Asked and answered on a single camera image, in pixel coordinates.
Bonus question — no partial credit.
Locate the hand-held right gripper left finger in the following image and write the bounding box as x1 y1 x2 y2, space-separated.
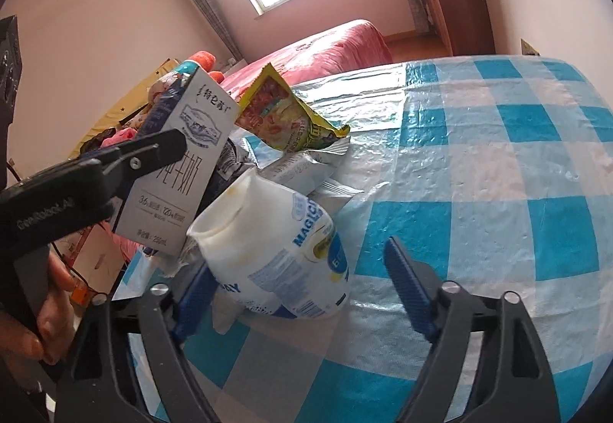
56 255 231 423

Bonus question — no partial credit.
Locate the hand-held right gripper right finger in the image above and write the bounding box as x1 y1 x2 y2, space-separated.
383 236 562 423

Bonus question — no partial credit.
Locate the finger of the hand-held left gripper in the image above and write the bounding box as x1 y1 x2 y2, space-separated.
103 128 187 200

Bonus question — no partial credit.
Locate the white and blue milk carton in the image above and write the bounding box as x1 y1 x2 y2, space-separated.
111 69 240 257

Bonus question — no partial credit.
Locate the white plastic bottle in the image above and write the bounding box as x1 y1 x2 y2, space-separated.
186 167 351 321

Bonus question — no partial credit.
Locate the silver foil packet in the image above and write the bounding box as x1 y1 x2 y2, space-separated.
259 138 350 194

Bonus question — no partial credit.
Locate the person's left hand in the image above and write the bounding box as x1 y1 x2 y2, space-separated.
0 253 76 366

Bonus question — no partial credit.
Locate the pink printed pillow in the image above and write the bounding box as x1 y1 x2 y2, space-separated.
100 126 141 147

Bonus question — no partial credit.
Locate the yellow headboard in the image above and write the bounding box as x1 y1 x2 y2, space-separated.
67 59 179 156

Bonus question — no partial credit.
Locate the dark foil wrapper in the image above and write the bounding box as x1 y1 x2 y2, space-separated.
201 136 262 208

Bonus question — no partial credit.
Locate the small silver foil wrapper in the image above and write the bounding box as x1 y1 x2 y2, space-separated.
311 179 366 214

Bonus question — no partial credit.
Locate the yellow snack packet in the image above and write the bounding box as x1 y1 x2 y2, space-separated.
234 63 351 152

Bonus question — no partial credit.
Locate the blue checked plastic tablecloth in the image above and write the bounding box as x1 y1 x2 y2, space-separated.
112 54 613 423

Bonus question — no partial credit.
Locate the bed with pink blanket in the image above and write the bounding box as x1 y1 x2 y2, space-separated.
223 19 408 99

